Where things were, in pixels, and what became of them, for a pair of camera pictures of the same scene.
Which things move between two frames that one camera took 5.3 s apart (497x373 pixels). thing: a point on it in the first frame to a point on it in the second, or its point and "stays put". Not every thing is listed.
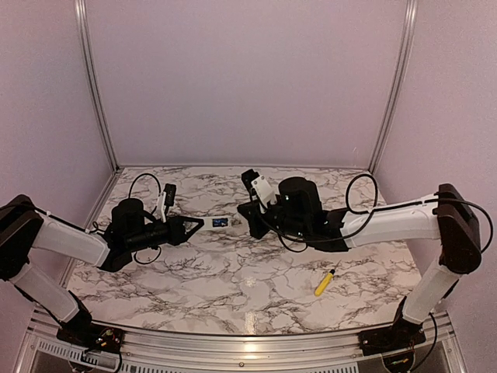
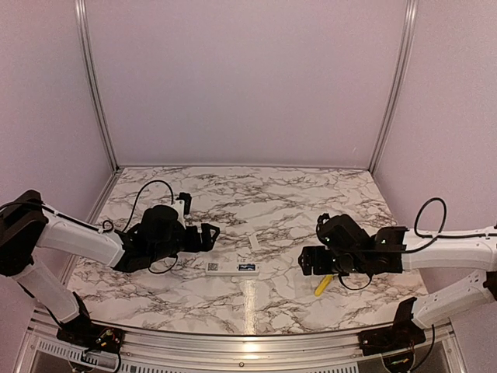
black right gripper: x=258 y=230 to x=320 y=267
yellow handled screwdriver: x=324 y=284 stays put
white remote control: x=224 y=224 to x=232 y=269
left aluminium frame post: x=80 y=8 stays put
